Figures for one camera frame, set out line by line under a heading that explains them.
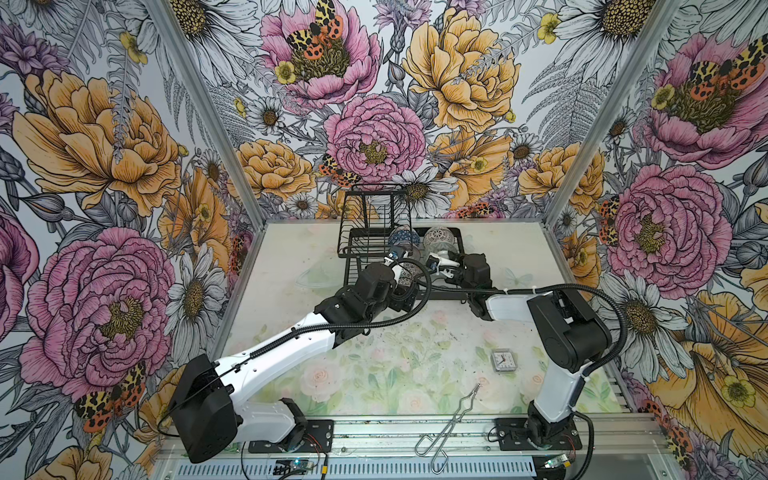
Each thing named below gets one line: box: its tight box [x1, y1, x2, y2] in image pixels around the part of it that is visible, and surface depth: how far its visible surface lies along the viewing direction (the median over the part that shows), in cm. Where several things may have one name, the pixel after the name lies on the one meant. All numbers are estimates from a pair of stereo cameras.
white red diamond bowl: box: [423, 226, 455, 254], surface depth 111 cm
